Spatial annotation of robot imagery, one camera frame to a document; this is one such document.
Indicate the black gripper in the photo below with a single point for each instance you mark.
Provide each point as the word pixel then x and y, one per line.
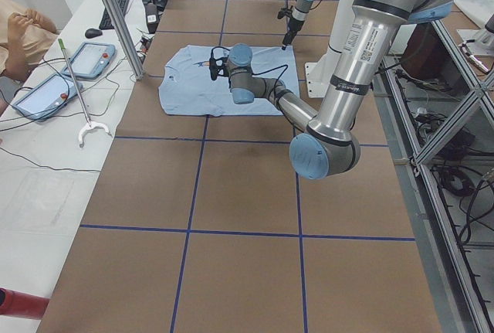
pixel 223 73
pixel 290 31

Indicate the light blue t-shirt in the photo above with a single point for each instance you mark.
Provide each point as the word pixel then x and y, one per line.
pixel 253 76

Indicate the person in beige clothes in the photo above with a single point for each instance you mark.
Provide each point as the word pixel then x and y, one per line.
pixel 26 36

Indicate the blue teach pendant far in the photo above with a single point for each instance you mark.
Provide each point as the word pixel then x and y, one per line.
pixel 90 59

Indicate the blue teach pendant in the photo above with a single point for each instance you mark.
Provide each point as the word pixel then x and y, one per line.
pixel 46 98
pixel 90 59

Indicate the black computer mouse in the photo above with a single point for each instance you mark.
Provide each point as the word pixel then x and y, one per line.
pixel 93 33

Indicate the blue teach pendant near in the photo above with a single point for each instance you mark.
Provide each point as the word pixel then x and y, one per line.
pixel 46 98

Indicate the red cylindrical object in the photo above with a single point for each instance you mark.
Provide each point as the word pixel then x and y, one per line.
pixel 21 305

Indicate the aluminium frame post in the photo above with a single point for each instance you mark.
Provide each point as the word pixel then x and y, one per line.
pixel 124 37

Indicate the aluminium side frame rail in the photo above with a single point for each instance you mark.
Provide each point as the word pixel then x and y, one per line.
pixel 434 91

